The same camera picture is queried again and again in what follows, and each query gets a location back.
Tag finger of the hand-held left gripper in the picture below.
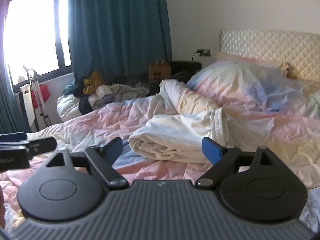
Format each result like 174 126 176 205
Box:
0 132 28 144
25 136 58 159

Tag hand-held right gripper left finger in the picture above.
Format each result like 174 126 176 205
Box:
46 137 130 188

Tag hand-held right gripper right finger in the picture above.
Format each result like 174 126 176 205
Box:
196 137 277 188

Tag cream white pants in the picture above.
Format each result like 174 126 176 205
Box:
128 106 230 165

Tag pastel pink blue bed blanket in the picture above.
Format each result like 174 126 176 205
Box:
0 79 320 232

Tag white folded board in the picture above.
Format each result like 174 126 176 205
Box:
18 83 35 132

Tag teal window curtain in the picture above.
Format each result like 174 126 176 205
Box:
67 0 173 87
0 62 28 135

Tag red bag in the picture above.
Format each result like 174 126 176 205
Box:
37 83 51 108

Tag folded metal trolley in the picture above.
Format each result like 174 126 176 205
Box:
22 65 52 131

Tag white shirt with purple print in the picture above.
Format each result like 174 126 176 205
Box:
96 84 121 106

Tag dark navy garment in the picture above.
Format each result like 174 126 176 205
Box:
73 80 93 113

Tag cream white bedding cloth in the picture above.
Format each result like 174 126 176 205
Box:
159 79 221 117

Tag blue garment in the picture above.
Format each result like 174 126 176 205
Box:
62 84 75 96

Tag grey white crumpled garment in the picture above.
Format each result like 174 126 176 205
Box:
110 82 151 98

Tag mustard yellow garment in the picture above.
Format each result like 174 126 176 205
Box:
83 70 105 95

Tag pastel pillow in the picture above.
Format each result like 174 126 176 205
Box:
186 59 312 114

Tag black round chair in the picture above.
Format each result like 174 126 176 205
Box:
169 60 202 77

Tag brown paper bag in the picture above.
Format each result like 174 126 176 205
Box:
148 58 172 83

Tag dark framed window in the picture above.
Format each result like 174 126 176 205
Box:
0 0 73 86

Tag cream quilted headboard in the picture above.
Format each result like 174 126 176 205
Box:
218 28 320 83

